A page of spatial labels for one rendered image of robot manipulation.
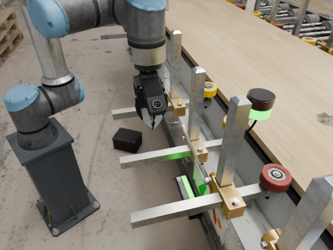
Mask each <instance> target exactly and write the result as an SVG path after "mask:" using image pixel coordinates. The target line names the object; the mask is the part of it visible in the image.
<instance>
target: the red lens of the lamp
mask: <svg viewBox="0 0 333 250"><path fill-rule="evenodd" d="M250 90H251V89H250ZM250 90H249V91H250ZM249 91H248V92H247V96H246V98H247V99H248V100H249V101H250V102H251V103H252V107H251V108H252V109H254V110H258V111H268V110H270V109H272V108H273V105H274V102H275V99H276V96H275V94H274V93H273V94H274V99H273V100H271V101H268V102H262V101H257V100H255V99H253V98H251V97H250V96H249Z"/></svg>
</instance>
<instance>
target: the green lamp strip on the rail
mask: <svg viewBox="0 0 333 250"><path fill-rule="evenodd" d="M181 178H182V180H183V183H184V185H185V188H186V190H187V193H188V195H189V198H190V199H191V198H195V197H194V195H193V192H192V190H191V187H190V185H189V182H188V180H187V178H186V176H181Z"/></svg>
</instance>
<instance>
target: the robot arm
mask: <svg viewBox="0 0 333 250"><path fill-rule="evenodd" d="M17 1H18V2H19V5H20V8H21V11H22V14H23V17H24V19H25V22H26V25H27V28H28V31H29V34H30V37H31V40H32V43H33V46H34V49H35V52H36V55H37V58H38V61H39V63H40V66H41V69H42V72H43V76H42V77H41V83H42V85H41V86H38V87H37V86H36V85H35V84H29V83H26V84H21V85H17V86H16V87H13V88H11V89H10V90H8V91H7V92H6V93H5V95H4V98H3V101H4V103H5V107H6V109H7V111H8V113H9V115H10V117H11V119H12V121H13V123H14V125H15V127H16V129H17V142H18V144H19V146H20V147H21V148H22V149H24V150H29V151H34V150H40V149H43V148H46V147H48V146H50V145H51V144H53V143H54V142H55V141H56V140H57V138H58V136H59V132H58V129H57V127H56V126H55V125H54V124H53V123H52V122H51V121H50V119H49V117H50V116H52V115H54V114H57V113H59V112H61V111H64V110H66V109H68V108H71V107H73V106H76V105H77V104H79V103H81V102H82V101H83V100H84V97H85V93H84V88H83V85H82V83H81V81H79V78H78V77H77V76H76V75H74V74H73V73H72V72H71V71H69V70H68V69H67V65H66V62H65V58H64V54H63V50H62V47H61V43H60V38H62V37H65V36H66V35H70V34H74V33H78V32H82V31H86V30H90V29H93V28H98V27H102V26H106V25H110V24H117V25H120V26H123V27H125V28H126V32H127V40H128V46H129V48H126V51H127V52H129V58H130V61H131V62H132V63H133V64H134V67H135V68H136V69H137V70H139V74H138V75H135V76H133V85H134V93H135V96H136V98H135V109H136V112H137V114H138V116H139V117H140V119H141V120H142V121H143V123H144V124H145V126H146V127H147V128H149V129H150V130H154V129H155V128H156V127H157V126H158V124H159V123H160V121H161V120H162V118H163V116H164V114H165V113H166V111H167V107H168V100H167V94H165V93H164V91H165V88H164V87H163V82H162V81H161V79H160V77H159V75H158V72H157V71H156V70H158V69H160V68H161V67H162V63H163V62H164V61H165V60H166V0H17ZM150 116H151V117H153V123H152V124H151V122H152V120H151V118H150Z"/></svg>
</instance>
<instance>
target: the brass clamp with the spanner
mask: <svg viewBox="0 0 333 250"><path fill-rule="evenodd" d="M216 172H217V171H216V170H215V171H213V172H211V173H210V174H209V176H210V177H211V180H212V184H211V189H212V192H213V193H217V192H218V193H219V194H220V196H221V198H222V200H223V202H222V207H221V210H222V212H223V214H224V216H225V218H226V220H229V219H233V218H237V217H241V216H243V214H244V211H245V208H246V204H245V202H244V201H243V199H242V197H241V196H240V194H239V192H238V190H237V189H236V187H235V185H234V184H233V182H232V184H231V185H228V186H223V187H220V186H219V184H218V182H217V180H216ZM234 198H238V199H239V203H240V205H239V206H233V205H232V203H231V202H232V200H233V199H234Z"/></svg>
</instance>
